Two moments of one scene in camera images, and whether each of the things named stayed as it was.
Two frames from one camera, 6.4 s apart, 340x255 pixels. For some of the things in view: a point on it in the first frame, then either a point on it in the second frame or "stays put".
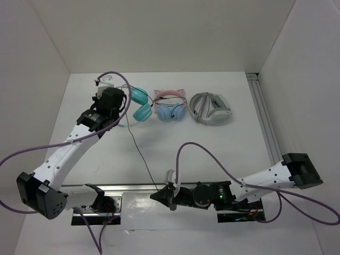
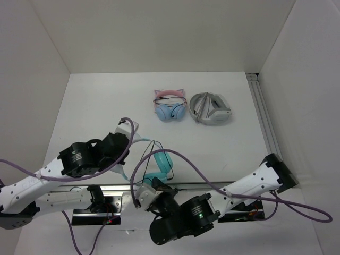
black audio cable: [137, 146] to [147, 150]
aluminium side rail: [254, 82] stays put
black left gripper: [96, 100] to [124, 162]
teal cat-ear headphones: [143, 111] to [162, 159]
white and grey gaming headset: [208, 108] stays put
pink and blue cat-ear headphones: [170, 104] stays put
